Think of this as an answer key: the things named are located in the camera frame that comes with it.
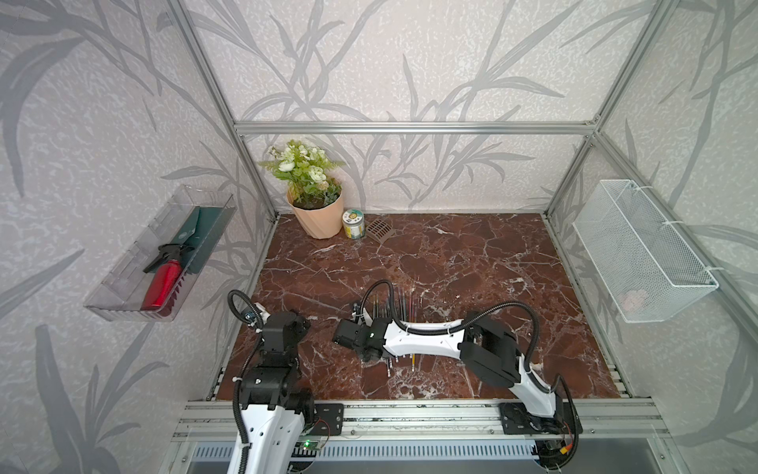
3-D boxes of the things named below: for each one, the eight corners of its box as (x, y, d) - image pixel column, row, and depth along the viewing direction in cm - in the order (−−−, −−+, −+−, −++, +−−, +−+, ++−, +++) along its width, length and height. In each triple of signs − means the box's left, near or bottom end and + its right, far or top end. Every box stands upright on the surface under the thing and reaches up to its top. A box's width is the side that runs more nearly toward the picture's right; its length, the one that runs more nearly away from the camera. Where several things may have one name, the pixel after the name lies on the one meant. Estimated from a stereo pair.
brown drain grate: (365, 232, 117) (364, 228, 115) (377, 222, 121) (377, 217, 119) (383, 244, 113) (383, 240, 111) (395, 233, 117) (395, 228, 115)
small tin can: (344, 239, 114) (341, 225, 108) (346, 222, 119) (344, 208, 113) (364, 239, 114) (362, 225, 108) (365, 222, 119) (363, 208, 113)
